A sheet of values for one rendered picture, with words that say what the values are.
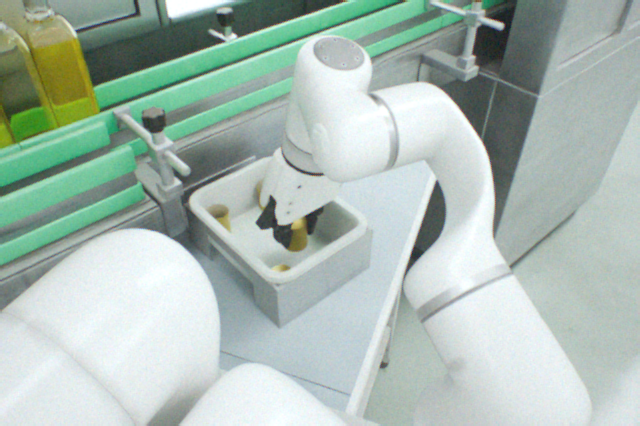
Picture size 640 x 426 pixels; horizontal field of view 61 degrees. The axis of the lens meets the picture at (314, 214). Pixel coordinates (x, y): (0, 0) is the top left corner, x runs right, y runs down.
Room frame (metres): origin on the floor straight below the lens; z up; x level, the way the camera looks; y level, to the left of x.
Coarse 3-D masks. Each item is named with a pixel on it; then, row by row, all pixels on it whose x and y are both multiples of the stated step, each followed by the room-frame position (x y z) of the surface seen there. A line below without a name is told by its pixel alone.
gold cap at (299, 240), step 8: (304, 216) 0.55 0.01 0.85; (296, 224) 0.53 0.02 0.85; (304, 224) 0.53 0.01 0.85; (296, 232) 0.52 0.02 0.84; (304, 232) 0.53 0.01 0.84; (296, 240) 0.52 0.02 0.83; (304, 240) 0.53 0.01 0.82; (288, 248) 0.53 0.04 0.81; (296, 248) 0.52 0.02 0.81; (304, 248) 0.53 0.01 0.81
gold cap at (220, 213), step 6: (216, 204) 0.62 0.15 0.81; (222, 204) 0.62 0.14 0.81; (210, 210) 0.61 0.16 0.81; (216, 210) 0.62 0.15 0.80; (222, 210) 0.61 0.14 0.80; (228, 210) 0.60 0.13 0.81; (216, 216) 0.62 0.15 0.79; (222, 216) 0.62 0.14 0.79; (228, 216) 0.60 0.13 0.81; (222, 222) 0.59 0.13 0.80; (228, 222) 0.60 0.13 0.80; (228, 228) 0.59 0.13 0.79
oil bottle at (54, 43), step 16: (48, 16) 0.63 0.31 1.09; (32, 32) 0.61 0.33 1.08; (48, 32) 0.62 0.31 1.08; (64, 32) 0.63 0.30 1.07; (32, 48) 0.60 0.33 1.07; (48, 48) 0.61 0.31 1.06; (64, 48) 0.62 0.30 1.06; (80, 48) 0.64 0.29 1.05; (48, 64) 0.61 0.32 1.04; (64, 64) 0.62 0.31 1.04; (80, 64) 0.63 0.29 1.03; (48, 80) 0.60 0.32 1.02; (64, 80) 0.61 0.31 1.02; (80, 80) 0.63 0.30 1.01; (48, 96) 0.60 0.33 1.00; (64, 96) 0.61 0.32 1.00; (80, 96) 0.62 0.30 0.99; (64, 112) 0.61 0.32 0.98; (80, 112) 0.62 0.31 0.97; (96, 112) 0.63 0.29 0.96
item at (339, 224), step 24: (264, 168) 0.68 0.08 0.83; (216, 192) 0.62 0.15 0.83; (240, 192) 0.65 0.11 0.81; (240, 216) 0.64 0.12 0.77; (336, 216) 0.59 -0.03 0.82; (360, 216) 0.56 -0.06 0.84; (240, 240) 0.58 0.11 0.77; (264, 240) 0.58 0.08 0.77; (312, 240) 0.58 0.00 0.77; (336, 240) 0.51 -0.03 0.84; (264, 264) 0.53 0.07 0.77; (288, 264) 0.53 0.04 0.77; (312, 264) 0.47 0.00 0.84
